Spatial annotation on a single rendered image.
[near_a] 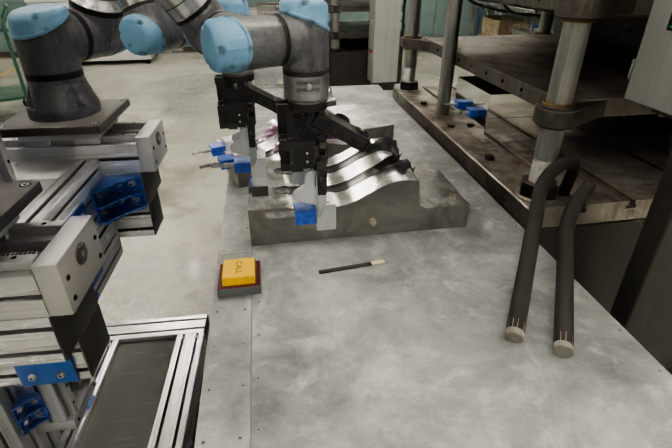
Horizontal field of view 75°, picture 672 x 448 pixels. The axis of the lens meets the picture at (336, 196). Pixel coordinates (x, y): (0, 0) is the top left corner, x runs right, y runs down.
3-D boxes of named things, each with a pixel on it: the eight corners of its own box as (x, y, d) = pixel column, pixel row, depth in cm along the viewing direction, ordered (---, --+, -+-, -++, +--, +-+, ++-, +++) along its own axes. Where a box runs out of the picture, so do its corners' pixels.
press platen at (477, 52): (542, 182, 110) (559, 112, 101) (396, 70, 223) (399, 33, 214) (821, 160, 121) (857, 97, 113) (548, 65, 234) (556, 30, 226)
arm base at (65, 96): (15, 123, 97) (-1, 78, 92) (46, 104, 110) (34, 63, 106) (87, 121, 98) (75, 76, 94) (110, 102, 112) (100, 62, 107)
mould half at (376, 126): (239, 188, 122) (234, 151, 117) (217, 155, 143) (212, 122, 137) (392, 157, 142) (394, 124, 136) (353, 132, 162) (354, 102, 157)
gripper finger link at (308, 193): (293, 218, 81) (290, 169, 78) (325, 216, 82) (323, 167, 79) (294, 224, 78) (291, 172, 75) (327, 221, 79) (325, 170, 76)
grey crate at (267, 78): (255, 95, 429) (253, 72, 419) (251, 85, 463) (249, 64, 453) (316, 91, 443) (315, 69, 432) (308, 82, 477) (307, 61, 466)
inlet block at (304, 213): (266, 235, 82) (264, 210, 79) (265, 221, 86) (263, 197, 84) (336, 229, 84) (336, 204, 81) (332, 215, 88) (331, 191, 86)
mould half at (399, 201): (251, 245, 97) (245, 191, 91) (252, 192, 120) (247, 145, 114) (466, 226, 104) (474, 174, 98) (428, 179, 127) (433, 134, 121)
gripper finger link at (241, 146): (232, 167, 105) (228, 128, 103) (258, 165, 106) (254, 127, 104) (231, 169, 102) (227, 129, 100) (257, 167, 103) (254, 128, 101)
